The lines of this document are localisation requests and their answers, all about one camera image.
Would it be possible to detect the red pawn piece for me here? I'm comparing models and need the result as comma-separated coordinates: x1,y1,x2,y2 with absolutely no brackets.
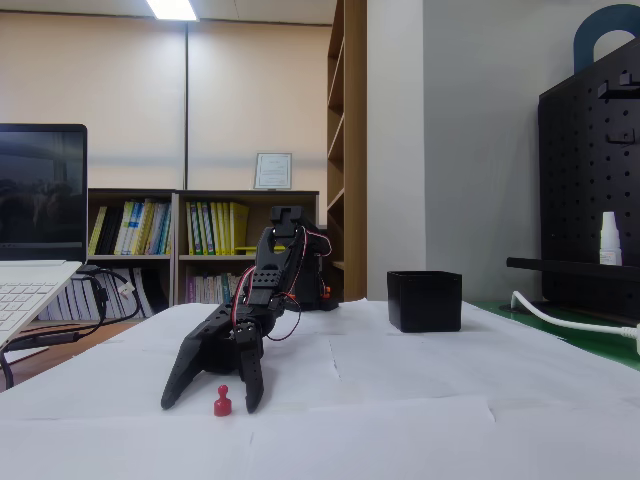
212,384,232,417

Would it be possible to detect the black square box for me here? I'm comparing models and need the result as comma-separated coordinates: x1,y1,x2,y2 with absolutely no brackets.
386,270,464,334

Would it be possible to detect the wide yellow binder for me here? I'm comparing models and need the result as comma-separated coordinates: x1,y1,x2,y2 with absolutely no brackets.
228,201,250,255

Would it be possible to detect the low wooden bookshelf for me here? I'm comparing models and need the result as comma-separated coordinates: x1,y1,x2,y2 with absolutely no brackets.
172,189,320,306
87,188,176,321

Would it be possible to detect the black book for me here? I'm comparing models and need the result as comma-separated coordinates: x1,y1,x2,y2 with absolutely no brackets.
95,205,125,256

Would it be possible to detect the leaning yellow book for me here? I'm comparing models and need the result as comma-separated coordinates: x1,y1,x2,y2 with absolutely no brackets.
88,205,109,255

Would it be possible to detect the framed certificate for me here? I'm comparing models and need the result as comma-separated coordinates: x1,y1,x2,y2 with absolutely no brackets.
253,152,294,191

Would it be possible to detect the white laptop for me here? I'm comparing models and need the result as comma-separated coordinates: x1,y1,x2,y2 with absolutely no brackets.
0,123,89,351

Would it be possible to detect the tall wooden bookshelf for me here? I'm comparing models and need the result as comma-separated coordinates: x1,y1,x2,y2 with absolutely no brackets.
326,0,369,304

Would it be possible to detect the ceiling light panel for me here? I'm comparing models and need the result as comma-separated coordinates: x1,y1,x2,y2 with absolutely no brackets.
144,0,200,22

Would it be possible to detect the black pegboard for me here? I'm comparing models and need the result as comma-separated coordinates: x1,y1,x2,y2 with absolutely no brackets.
505,34,640,321

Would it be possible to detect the small white bottle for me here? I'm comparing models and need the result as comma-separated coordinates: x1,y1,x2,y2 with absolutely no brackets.
598,211,624,266

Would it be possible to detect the blue arch shape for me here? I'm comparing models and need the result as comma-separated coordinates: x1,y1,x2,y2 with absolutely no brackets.
573,3,640,76

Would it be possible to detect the red white servo cable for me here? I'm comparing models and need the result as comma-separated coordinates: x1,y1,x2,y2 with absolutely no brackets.
230,264,260,315

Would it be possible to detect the black looped laptop cable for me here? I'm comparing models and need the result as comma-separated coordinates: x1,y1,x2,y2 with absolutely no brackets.
74,267,144,326

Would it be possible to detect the black cable with dongle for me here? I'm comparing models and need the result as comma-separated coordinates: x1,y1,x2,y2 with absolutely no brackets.
0,329,106,391

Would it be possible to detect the white power cable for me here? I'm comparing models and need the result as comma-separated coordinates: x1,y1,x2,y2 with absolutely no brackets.
509,290,640,337

